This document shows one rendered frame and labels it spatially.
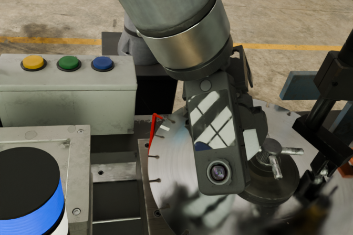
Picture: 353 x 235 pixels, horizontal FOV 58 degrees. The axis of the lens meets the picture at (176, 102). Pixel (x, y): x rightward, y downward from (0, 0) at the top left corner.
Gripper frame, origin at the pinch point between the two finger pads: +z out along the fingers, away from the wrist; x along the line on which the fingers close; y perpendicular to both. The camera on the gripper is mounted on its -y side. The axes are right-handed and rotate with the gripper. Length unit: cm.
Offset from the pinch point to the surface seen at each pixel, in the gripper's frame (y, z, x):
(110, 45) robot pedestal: 55, 16, 44
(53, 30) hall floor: 164, 68, 153
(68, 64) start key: 24.4, -4.6, 34.2
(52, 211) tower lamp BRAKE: -15.1, -25.2, 5.7
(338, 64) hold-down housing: 7.2, -7.0, -13.4
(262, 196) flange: -4.2, 3.1, -1.6
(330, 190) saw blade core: -1.4, 9.9, -10.1
